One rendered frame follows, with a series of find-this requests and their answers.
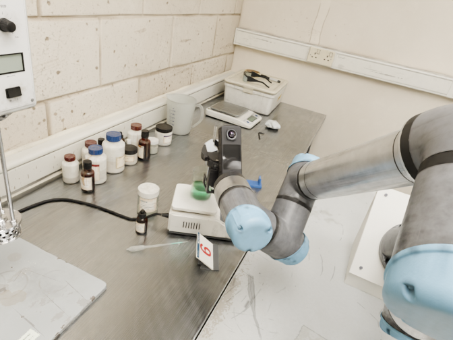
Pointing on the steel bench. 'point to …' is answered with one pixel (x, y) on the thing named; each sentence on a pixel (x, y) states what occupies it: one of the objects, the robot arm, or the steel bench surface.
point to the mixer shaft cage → (15, 219)
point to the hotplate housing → (196, 224)
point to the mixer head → (15, 59)
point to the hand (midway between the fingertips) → (214, 140)
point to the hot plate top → (180, 200)
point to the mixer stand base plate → (40, 292)
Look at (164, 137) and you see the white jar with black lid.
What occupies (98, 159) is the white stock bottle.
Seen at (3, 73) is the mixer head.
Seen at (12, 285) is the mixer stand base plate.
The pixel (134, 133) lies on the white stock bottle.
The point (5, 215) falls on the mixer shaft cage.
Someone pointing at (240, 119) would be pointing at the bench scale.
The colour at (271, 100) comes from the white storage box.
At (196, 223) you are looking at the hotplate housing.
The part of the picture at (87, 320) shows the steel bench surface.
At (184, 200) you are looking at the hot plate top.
